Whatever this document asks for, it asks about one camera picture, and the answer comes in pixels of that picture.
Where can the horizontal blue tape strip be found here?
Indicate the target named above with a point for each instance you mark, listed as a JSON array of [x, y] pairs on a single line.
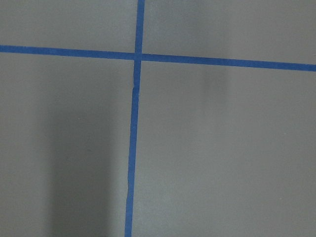
[[157, 58]]

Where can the vertical blue tape strip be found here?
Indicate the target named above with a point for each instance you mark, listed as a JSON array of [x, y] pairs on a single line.
[[134, 118]]

